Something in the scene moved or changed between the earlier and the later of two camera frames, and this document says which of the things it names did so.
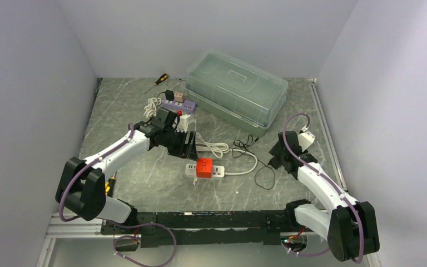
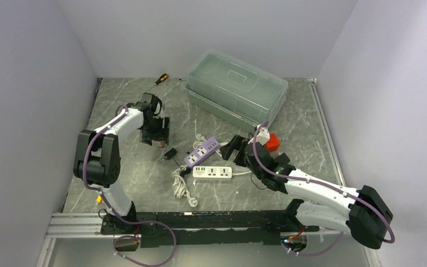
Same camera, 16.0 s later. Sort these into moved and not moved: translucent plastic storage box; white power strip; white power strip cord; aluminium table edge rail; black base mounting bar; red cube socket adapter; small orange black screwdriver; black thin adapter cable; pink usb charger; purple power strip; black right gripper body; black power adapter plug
Moved: white power strip; black power adapter plug; white power strip cord; red cube socket adapter; purple power strip; pink usb charger; black right gripper body; black thin adapter cable
Not moved: small orange black screwdriver; translucent plastic storage box; black base mounting bar; aluminium table edge rail
